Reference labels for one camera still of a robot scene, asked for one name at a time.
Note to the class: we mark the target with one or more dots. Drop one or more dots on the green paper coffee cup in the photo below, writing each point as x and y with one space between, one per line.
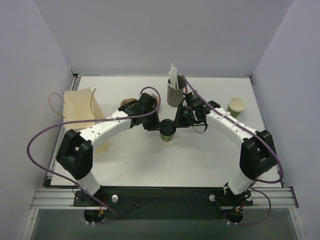
166 138

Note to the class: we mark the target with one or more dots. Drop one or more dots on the grey cylindrical straw holder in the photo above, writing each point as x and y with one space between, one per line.
175 96

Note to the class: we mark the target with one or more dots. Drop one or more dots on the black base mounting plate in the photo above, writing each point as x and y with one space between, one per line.
162 211

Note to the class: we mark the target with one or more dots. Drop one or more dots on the aluminium frame rail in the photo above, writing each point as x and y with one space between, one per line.
66 198

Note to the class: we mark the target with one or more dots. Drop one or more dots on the black plastic cup lid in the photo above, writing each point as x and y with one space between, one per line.
167 127

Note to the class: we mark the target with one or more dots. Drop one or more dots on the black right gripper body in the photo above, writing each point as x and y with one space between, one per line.
182 120

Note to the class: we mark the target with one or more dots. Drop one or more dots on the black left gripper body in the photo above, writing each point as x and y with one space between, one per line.
151 125

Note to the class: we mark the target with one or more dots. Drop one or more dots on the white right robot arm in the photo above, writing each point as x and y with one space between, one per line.
256 147

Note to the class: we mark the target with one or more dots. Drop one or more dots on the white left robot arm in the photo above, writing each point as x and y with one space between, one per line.
76 151

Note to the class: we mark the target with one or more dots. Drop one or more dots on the brown pulp cup carrier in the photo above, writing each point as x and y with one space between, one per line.
129 101

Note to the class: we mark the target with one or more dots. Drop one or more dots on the white wrapped straws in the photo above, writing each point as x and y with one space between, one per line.
173 77

